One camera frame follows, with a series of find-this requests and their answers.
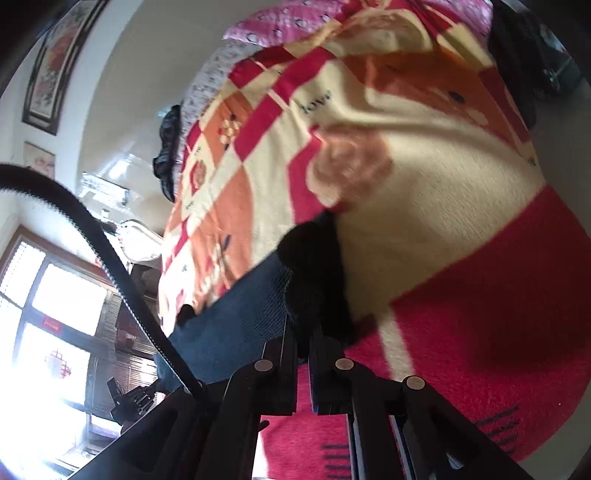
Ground unframed wall poster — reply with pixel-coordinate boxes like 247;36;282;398
22;141;57;178

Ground floral bed sheet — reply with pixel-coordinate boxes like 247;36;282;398
182;39;259;139

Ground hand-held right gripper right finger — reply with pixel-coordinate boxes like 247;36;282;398
308;330;534;480

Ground red lattice window decoration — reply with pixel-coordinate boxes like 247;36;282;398
44;348;75;379

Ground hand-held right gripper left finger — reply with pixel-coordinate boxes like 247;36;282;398
74;318;298;480

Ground framed wall picture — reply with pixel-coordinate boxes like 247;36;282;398
21;0;109;137

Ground red orange printed blanket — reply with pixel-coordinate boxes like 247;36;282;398
157;0;591;480

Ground pink penguin pillow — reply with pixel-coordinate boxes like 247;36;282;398
223;0;352;47

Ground black wheeled rack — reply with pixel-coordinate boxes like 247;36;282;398
489;0;585;130

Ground black pants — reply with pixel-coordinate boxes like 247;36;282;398
166;210;358;386

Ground dark wooden desk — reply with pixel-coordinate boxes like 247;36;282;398
85;265;178;418

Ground wooden frame window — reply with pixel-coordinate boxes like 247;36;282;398
0;222;125;476

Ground thick black cable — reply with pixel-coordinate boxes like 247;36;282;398
0;164;208;402

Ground black jacket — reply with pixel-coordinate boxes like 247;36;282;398
152;104;188;204

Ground white chair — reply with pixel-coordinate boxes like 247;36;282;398
113;218;164;266

